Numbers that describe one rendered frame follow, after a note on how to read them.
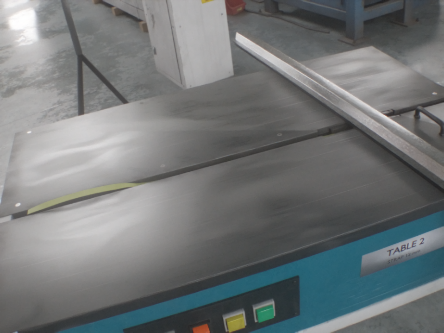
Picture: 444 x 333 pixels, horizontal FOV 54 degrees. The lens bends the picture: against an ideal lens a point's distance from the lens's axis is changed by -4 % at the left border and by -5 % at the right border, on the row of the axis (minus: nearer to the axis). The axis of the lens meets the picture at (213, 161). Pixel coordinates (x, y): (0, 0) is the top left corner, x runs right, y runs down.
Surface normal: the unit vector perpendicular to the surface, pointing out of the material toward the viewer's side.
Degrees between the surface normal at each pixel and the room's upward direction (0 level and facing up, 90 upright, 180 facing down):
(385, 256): 90
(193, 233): 0
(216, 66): 90
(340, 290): 90
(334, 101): 75
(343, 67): 0
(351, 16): 90
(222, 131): 0
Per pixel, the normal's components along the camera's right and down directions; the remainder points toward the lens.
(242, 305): 0.27, 0.51
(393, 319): -0.14, -0.82
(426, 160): -0.92, 0.08
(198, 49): 0.49, 0.43
